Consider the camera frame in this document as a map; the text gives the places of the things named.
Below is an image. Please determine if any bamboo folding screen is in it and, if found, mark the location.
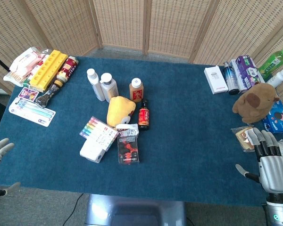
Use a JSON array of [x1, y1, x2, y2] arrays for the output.
[[0, 0, 283, 95]]

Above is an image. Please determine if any pink white wipes pack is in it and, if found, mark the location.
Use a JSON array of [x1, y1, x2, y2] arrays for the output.
[[8, 46, 50, 73]]

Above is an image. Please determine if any brown capybara plush toy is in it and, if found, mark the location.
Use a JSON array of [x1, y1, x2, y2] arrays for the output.
[[232, 82, 280, 124]]

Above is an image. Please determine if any crumpled white plastic packet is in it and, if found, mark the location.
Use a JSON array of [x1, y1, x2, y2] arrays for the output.
[[115, 122, 140, 137]]

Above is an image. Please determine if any blue table cloth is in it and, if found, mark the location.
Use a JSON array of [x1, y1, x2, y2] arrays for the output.
[[0, 56, 283, 208]]

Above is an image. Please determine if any red coffee drink bottle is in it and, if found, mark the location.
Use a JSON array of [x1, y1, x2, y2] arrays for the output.
[[54, 56, 79, 87]]

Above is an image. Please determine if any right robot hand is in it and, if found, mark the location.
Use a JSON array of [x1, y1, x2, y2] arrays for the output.
[[235, 128, 283, 198]]

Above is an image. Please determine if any blue Oreo pack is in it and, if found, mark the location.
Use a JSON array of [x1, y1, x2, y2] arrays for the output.
[[262, 99, 283, 134]]

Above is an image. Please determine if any purple playing card pack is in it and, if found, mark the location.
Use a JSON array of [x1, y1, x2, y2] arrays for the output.
[[17, 87, 40, 102]]

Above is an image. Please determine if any coloured marker pack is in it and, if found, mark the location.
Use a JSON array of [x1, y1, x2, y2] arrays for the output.
[[79, 116, 120, 151]]

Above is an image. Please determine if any dark soy sauce bottle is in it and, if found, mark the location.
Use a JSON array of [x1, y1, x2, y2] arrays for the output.
[[138, 99, 150, 131]]

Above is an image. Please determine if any tall white plastic bottle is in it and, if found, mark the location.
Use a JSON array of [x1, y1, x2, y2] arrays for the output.
[[86, 68, 106, 102]]

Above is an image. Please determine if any black cable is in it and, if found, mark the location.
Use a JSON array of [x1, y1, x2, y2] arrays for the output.
[[60, 193, 84, 226]]

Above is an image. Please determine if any toothbrush blister pack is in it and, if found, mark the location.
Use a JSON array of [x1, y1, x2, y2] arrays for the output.
[[8, 97, 56, 128]]

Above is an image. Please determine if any white carton box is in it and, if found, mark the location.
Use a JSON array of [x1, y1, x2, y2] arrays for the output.
[[204, 65, 229, 95]]

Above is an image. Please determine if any black pepper grinder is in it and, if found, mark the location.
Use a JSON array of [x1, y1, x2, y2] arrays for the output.
[[35, 83, 60, 108]]

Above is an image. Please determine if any green soda bottle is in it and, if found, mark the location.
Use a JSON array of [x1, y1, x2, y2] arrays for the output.
[[257, 46, 283, 78]]

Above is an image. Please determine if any orange labelled white-cap bottle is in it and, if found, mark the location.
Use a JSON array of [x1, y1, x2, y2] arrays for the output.
[[129, 78, 144, 104]]

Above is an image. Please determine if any dark blue spray can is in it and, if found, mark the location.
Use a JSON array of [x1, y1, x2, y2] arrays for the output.
[[223, 61, 241, 96]]

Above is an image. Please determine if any yellow plastic tray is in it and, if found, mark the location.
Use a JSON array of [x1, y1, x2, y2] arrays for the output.
[[29, 49, 69, 91]]

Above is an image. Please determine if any cotton swab pack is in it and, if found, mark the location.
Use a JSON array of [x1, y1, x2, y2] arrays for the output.
[[3, 69, 31, 87]]

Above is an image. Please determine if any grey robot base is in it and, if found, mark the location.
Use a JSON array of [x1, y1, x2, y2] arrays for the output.
[[84, 194, 187, 226]]

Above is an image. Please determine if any black red packaged item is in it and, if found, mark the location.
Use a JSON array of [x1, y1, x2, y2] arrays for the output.
[[117, 135, 141, 165]]

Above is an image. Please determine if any yellow plush toy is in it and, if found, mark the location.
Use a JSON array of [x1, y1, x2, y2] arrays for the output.
[[106, 96, 136, 128]]

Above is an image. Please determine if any purple white tissue pack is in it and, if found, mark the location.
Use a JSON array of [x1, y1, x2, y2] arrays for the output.
[[230, 55, 265, 94]]

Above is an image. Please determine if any beige powder bottle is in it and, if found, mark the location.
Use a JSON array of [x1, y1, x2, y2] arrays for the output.
[[100, 73, 119, 103]]

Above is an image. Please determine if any clear packed sandwich snack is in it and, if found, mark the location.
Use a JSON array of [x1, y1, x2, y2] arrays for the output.
[[231, 126, 256, 153]]

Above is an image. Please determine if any red white snack pack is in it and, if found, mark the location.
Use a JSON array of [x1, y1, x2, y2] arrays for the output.
[[22, 54, 49, 88]]

